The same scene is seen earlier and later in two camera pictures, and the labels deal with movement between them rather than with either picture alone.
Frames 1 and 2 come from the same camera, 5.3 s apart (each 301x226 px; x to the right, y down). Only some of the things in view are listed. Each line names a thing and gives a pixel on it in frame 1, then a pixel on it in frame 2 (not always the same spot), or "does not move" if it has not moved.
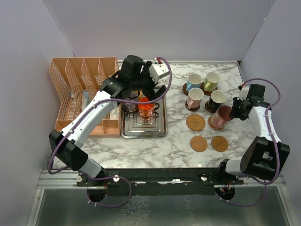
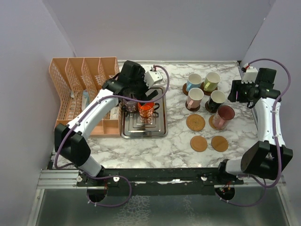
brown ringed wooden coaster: [184, 89] does not move
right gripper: [234, 113] → [234, 88]
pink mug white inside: [194, 97] does not move
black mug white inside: [217, 98] does not move
